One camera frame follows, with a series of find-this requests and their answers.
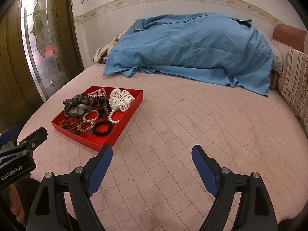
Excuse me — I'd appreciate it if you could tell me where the blue cloth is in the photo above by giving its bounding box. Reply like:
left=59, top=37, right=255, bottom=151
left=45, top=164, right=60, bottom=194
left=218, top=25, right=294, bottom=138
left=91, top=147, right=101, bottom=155
left=104, top=13, right=274, bottom=95

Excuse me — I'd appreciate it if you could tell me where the red tray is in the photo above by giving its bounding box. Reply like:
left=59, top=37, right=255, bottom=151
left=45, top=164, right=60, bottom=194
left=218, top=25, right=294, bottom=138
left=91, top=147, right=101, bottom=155
left=51, top=85, right=144, bottom=152

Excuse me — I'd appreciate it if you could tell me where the grey black scrunchie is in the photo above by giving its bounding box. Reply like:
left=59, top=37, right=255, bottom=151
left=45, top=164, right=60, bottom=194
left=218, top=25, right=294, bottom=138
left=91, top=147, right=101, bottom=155
left=63, top=93, right=92, bottom=117

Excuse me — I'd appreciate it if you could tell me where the red white checked scrunchie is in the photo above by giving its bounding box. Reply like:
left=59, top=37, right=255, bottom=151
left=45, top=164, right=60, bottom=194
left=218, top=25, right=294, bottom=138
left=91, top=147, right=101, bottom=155
left=87, top=87, right=107, bottom=101

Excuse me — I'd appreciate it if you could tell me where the black hair claw clip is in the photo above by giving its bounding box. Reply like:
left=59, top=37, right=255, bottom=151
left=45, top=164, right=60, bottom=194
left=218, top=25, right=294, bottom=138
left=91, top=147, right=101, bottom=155
left=93, top=95, right=111, bottom=118

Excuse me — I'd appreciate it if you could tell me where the black fuzzy hair tie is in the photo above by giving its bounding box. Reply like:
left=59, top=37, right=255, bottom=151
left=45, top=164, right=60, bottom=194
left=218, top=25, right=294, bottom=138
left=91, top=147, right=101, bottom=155
left=92, top=120, right=114, bottom=137

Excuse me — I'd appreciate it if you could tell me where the brown pink headboard cushion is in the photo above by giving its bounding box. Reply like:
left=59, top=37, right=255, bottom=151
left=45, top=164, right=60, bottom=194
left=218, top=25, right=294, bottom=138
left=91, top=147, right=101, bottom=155
left=272, top=24, right=307, bottom=59

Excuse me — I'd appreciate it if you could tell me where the left human hand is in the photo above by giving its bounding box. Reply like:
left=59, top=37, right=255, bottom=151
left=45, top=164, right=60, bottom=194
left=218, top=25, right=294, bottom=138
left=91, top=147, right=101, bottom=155
left=1, top=184, right=25, bottom=223

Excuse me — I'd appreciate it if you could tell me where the striped floral cushion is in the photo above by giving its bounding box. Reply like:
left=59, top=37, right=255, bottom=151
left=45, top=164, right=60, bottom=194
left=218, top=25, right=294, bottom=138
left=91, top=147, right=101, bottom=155
left=278, top=49, right=308, bottom=132

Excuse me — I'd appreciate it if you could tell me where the white spotted scrunchie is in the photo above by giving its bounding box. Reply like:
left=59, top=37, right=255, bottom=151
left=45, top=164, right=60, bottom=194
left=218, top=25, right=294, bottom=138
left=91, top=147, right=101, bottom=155
left=109, top=88, right=135, bottom=112

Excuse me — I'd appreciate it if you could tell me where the gold leopard scrunchie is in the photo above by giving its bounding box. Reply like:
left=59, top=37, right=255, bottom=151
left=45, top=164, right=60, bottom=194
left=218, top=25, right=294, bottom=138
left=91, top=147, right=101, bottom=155
left=76, top=121, right=95, bottom=134

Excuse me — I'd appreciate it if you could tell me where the white pearl bracelet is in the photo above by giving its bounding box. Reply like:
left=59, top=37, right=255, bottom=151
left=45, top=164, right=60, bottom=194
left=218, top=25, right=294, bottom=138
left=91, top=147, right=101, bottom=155
left=82, top=109, right=100, bottom=123

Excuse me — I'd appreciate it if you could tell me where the floral brown white blanket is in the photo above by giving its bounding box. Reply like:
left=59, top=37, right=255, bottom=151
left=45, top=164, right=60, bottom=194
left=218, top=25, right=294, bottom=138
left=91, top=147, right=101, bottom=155
left=92, top=30, right=127, bottom=64

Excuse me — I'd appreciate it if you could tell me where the pink bed cover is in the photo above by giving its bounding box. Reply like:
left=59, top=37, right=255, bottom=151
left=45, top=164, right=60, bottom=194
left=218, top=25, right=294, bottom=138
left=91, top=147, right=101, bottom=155
left=19, top=65, right=307, bottom=230

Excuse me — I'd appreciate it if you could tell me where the dark red dotted scrunchie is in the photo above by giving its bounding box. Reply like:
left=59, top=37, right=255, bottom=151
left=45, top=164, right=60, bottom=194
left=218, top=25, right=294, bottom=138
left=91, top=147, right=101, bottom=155
left=59, top=114, right=82, bottom=135

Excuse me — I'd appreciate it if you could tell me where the stained glass door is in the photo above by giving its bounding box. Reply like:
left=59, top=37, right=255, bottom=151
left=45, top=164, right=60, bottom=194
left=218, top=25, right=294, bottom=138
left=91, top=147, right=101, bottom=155
left=1, top=0, right=84, bottom=131

